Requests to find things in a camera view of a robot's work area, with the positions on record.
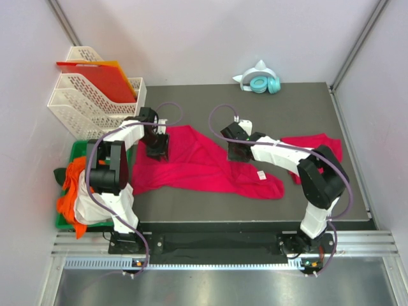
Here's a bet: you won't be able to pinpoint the dark green cloth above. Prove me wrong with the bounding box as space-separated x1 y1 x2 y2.
53 168 67 187

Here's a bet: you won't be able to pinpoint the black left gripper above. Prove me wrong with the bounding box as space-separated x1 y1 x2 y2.
140 131 170 161

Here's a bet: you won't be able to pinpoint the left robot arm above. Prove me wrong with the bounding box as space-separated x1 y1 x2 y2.
84 107 170 253

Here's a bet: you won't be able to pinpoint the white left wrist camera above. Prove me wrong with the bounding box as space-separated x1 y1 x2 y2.
156 119 168 135

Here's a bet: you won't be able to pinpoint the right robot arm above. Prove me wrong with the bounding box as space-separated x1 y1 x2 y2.
221 122 353 253

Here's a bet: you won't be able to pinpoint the teal cat ear headphones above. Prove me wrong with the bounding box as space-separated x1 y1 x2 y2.
233 60 281 94

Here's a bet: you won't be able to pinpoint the pink t shirt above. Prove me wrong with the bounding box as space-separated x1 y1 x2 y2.
131 126 284 200
280 133 344 186

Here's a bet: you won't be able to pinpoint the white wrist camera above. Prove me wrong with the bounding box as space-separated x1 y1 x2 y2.
234 115 252 136
156 119 168 135

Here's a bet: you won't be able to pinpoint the green plastic bin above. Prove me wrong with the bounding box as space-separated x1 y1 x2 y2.
54 140 133 230

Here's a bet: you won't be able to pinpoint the purple cable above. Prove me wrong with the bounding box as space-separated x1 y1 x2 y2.
208 104 353 277
83 101 184 277

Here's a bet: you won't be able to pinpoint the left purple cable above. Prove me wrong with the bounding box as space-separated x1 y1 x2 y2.
83 101 184 277

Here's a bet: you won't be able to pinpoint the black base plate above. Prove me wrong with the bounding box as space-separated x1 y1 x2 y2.
107 231 337 265

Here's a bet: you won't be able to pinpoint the grey cable duct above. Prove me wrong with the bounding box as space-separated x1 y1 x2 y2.
64 257 317 271

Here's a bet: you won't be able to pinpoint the red orange folder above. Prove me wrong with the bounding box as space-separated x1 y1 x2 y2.
56 61 137 103

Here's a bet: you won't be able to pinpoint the white file organizer rack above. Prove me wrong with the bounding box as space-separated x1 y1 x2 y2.
47 46 147 140

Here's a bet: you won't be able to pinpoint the folded pink t shirt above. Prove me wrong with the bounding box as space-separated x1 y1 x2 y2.
280 133 344 186

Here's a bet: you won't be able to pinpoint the orange t shirt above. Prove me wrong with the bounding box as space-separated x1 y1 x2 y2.
56 156 107 239

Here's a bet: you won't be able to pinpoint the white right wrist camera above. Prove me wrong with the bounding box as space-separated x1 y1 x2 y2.
234 115 252 136

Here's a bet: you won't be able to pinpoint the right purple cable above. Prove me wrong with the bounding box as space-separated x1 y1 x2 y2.
208 104 353 277

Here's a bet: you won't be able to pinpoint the white t shirt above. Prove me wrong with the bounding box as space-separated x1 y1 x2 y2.
73 170 135 226

